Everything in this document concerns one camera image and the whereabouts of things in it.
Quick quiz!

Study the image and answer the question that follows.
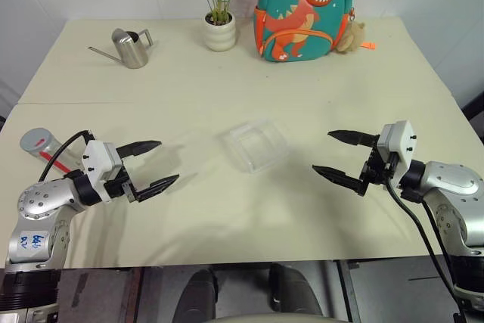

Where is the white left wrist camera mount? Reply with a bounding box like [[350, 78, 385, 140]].
[[81, 140, 125, 203]]

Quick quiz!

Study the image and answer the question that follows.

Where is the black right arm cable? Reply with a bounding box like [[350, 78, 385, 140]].
[[385, 177, 469, 323]]

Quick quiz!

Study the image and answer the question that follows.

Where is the green plant in white pot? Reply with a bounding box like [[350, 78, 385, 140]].
[[190, 0, 247, 51]]

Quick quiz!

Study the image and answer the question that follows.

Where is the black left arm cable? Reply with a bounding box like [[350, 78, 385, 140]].
[[38, 130, 96, 182]]

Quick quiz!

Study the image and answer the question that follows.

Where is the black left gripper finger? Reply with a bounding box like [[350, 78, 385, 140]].
[[132, 173, 180, 203], [115, 140, 163, 159]]

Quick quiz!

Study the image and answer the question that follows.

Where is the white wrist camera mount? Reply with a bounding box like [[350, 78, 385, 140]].
[[377, 120, 417, 190], [81, 140, 125, 203]]

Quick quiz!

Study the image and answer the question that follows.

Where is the clear tube red cap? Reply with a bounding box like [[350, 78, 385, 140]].
[[19, 127, 86, 175]]

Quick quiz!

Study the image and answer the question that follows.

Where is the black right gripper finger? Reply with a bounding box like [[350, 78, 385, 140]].
[[312, 164, 368, 197], [327, 129, 380, 147]]

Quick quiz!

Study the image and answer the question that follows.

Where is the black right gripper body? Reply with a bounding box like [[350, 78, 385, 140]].
[[358, 134, 399, 192]]

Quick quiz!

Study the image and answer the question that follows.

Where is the teal dinosaur backpack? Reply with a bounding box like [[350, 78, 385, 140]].
[[253, 0, 357, 62]]

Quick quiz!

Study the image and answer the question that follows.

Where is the dark rounded shape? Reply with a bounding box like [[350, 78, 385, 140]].
[[267, 262, 324, 318], [174, 268, 219, 323]]

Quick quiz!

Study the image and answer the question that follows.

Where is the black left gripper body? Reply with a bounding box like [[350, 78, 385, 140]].
[[102, 166, 138, 205]]

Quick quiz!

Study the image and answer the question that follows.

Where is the beige plush bear keychain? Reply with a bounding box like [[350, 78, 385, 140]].
[[334, 20, 368, 54]]

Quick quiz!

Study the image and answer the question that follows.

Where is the cream tablecloth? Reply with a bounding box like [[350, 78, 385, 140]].
[[0, 17, 481, 269]]

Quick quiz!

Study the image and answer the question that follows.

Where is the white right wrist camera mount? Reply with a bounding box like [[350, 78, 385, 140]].
[[377, 120, 417, 190]]

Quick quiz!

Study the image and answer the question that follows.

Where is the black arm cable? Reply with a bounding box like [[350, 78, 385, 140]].
[[38, 130, 96, 182], [385, 177, 469, 323]]

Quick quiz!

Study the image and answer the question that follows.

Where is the clear plastic container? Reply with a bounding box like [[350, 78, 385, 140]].
[[219, 118, 290, 175]]

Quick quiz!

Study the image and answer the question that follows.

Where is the silver metal watering can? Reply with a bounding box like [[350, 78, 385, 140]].
[[88, 27, 154, 70]]

